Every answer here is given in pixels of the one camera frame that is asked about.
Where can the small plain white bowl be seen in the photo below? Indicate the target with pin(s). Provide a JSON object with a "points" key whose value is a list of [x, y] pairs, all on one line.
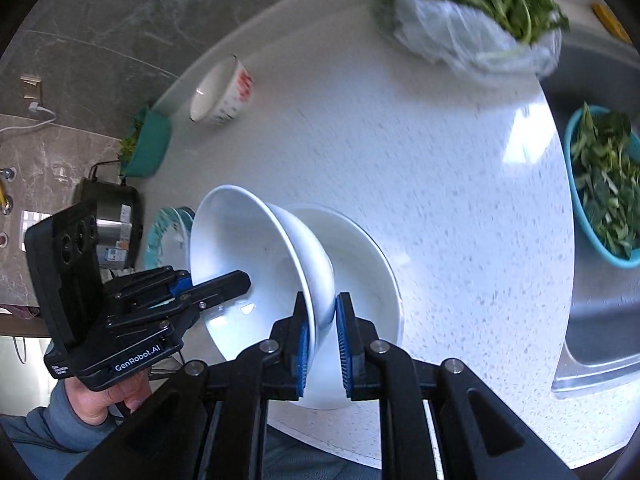
{"points": [[232, 230]]}

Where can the turquoise basin with greens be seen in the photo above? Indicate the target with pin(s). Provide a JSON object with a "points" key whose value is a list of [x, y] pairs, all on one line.
{"points": [[601, 152]]}

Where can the left forearm blue sleeve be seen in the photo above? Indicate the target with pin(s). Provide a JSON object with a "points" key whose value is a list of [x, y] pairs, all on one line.
{"points": [[57, 426]]}

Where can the plastic bag of greens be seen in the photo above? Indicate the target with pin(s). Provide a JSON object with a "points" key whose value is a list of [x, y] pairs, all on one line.
{"points": [[494, 42]]}

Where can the turquoise floral plate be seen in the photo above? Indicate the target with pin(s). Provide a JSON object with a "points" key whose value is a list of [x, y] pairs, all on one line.
{"points": [[168, 240]]}

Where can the red floral white bowl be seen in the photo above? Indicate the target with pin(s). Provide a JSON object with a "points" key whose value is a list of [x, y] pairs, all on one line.
{"points": [[224, 91]]}

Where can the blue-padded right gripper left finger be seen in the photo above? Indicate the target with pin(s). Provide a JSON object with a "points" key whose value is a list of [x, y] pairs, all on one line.
{"points": [[209, 421]]}

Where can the green basin with greens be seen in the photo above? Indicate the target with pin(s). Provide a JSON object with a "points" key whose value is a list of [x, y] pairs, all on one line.
{"points": [[144, 149]]}

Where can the wall power socket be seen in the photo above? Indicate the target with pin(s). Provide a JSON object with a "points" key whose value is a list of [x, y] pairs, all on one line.
{"points": [[31, 88]]}

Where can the person's left hand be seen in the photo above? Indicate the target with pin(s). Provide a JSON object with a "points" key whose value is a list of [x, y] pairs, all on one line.
{"points": [[92, 406]]}

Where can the yellow cloth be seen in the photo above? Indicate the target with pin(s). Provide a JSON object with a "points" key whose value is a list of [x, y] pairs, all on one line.
{"points": [[608, 19]]}

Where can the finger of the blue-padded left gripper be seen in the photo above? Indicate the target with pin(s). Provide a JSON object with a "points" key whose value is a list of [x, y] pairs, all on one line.
{"points": [[155, 284], [211, 293]]}

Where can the stainless steel sink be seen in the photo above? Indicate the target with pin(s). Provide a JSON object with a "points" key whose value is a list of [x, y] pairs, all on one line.
{"points": [[601, 348]]}

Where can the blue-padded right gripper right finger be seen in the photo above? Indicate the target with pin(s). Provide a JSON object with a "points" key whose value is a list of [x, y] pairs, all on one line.
{"points": [[436, 420]]}

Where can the stainless steel rice cooker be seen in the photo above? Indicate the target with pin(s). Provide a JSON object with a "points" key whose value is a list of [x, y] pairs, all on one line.
{"points": [[119, 217]]}

